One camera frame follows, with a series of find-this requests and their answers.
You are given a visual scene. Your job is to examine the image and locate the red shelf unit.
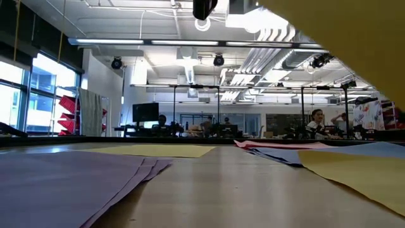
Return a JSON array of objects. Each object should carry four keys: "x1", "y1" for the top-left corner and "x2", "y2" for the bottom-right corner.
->
[{"x1": 380, "y1": 99, "x2": 398, "y2": 130}]

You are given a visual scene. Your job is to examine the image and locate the black rig frame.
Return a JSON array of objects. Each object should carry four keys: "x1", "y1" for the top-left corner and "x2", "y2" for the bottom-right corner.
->
[
  {"x1": 172, "y1": 84, "x2": 221, "y2": 137},
  {"x1": 299, "y1": 84, "x2": 351, "y2": 140}
]

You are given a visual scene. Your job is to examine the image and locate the long ceiling light fixture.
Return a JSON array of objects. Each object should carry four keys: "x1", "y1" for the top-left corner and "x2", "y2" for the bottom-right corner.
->
[{"x1": 67, "y1": 37, "x2": 322, "y2": 51}]

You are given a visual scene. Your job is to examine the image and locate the dark wall board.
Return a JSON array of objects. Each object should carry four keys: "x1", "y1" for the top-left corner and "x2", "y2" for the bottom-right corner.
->
[{"x1": 265, "y1": 113, "x2": 309, "y2": 137}]

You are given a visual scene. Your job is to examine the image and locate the white cable coil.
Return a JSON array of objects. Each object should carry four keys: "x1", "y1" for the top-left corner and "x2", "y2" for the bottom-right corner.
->
[{"x1": 194, "y1": 18, "x2": 211, "y2": 32}]

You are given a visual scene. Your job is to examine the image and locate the small black monitor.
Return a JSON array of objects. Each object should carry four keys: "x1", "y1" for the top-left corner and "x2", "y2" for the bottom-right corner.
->
[{"x1": 219, "y1": 124, "x2": 239, "y2": 137}]

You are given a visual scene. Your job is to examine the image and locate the silver spiral air duct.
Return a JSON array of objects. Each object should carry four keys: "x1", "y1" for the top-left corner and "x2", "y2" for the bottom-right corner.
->
[{"x1": 280, "y1": 30, "x2": 333, "y2": 70}]

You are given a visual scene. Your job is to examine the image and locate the floral printed cloth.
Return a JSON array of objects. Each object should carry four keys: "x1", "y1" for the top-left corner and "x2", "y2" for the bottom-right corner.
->
[{"x1": 352, "y1": 99, "x2": 386, "y2": 131}]

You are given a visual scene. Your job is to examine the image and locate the yellow hanging strap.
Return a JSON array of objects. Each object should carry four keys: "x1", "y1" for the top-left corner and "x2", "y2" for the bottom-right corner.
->
[
  {"x1": 58, "y1": 0, "x2": 66, "y2": 61},
  {"x1": 13, "y1": 0, "x2": 20, "y2": 61}
]

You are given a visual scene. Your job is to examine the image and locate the black rig camera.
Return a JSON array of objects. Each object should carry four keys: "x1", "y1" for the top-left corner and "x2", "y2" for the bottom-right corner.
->
[{"x1": 340, "y1": 79, "x2": 358, "y2": 90}]

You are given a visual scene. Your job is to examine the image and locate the black slanted strut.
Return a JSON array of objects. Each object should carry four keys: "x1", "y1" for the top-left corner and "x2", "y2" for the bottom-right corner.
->
[{"x1": 0, "y1": 122, "x2": 28, "y2": 138}]

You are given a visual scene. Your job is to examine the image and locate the grey hanging cloth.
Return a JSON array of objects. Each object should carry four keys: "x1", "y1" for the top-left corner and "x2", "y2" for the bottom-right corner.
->
[{"x1": 78, "y1": 87, "x2": 103, "y2": 137}]

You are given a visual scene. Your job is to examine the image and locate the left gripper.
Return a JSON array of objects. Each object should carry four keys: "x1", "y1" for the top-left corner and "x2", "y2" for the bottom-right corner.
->
[{"x1": 192, "y1": 0, "x2": 218, "y2": 21}]

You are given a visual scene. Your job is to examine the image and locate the black camera cluster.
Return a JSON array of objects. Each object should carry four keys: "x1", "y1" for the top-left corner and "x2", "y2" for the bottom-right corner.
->
[{"x1": 311, "y1": 52, "x2": 337, "y2": 70}]

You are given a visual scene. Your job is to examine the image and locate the white air duct unit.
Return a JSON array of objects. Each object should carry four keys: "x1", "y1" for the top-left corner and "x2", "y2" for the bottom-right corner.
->
[{"x1": 225, "y1": 0, "x2": 297, "y2": 42}]

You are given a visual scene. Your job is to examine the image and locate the large glass window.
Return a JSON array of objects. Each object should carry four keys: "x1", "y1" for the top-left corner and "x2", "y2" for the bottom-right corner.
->
[{"x1": 0, "y1": 53, "x2": 82, "y2": 134}]

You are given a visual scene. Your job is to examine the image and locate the black aluminium frame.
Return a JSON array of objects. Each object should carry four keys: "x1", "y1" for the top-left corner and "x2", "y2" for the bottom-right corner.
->
[{"x1": 0, "y1": 135, "x2": 405, "y2": 151}]

